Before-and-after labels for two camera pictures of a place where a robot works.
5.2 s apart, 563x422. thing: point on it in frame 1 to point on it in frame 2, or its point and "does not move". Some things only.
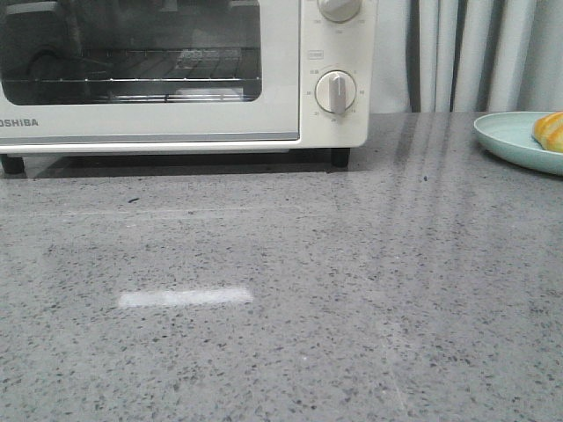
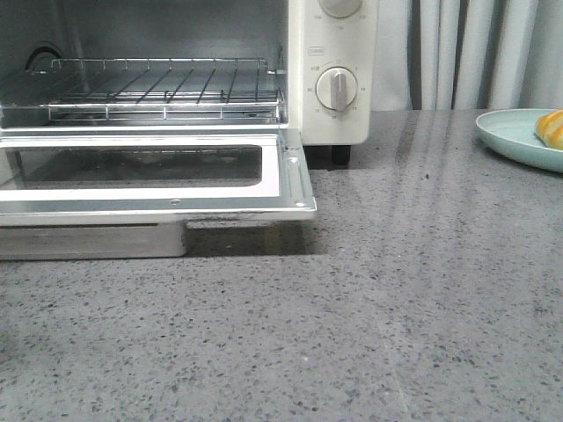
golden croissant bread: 549,131 does not move
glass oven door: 149,70 to 131,192
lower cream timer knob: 335,90 does not move
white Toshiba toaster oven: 185,76 does not move
